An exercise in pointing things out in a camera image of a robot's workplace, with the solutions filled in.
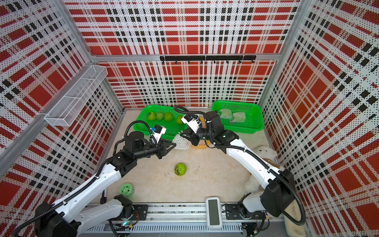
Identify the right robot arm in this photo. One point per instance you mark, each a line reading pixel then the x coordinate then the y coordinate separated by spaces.
pixel 279 195

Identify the clear wall shelf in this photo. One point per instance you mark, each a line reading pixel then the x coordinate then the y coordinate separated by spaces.
pixel 67 109

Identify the custard apple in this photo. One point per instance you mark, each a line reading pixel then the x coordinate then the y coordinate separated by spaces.
pixel 151 116
pixel 179 120
pixel 180 169
pixel 168 117

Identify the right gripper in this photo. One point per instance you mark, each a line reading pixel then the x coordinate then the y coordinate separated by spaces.
pixel 192 137

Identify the black hook rail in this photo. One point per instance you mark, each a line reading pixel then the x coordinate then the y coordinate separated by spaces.
pixel 208 58

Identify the yellow tray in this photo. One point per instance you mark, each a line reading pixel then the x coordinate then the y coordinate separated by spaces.
pixel 202 143

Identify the plush toy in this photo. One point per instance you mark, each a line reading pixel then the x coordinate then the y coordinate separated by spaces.
pixel 268 154

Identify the white timer device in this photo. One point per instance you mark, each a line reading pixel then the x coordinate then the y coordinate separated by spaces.
pixel 213 213

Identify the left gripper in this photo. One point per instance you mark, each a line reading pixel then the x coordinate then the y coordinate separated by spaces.
pixel 161 148

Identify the empty green basket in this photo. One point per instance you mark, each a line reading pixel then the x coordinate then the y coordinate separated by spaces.
pixel 254 116

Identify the green basket with apples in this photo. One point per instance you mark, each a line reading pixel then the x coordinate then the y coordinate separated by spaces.
pixel 172 128

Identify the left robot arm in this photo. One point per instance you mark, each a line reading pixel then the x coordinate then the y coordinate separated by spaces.
pixel 60 219

